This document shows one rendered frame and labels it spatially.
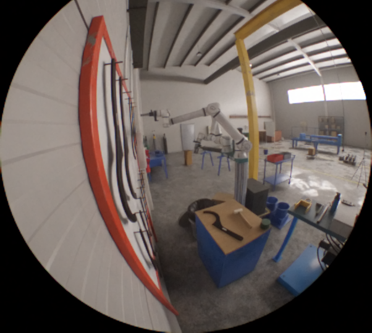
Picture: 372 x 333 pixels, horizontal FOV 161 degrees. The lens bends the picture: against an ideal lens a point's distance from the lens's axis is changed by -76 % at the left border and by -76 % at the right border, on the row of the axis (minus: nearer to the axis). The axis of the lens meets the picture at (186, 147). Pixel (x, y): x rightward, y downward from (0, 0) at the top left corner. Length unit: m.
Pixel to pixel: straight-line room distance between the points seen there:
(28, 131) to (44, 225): 0.14
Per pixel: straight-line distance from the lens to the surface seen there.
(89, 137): 0.39
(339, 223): 1.45
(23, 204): 0.23
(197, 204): 2.41
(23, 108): 0.25
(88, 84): 0.42
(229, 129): 1.59
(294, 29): 6.52
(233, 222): 1.52
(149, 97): 10.52
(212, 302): 2.01
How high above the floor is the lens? 1.95
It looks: 9 degrees down
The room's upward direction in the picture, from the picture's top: 5 degrees counter-clockwise
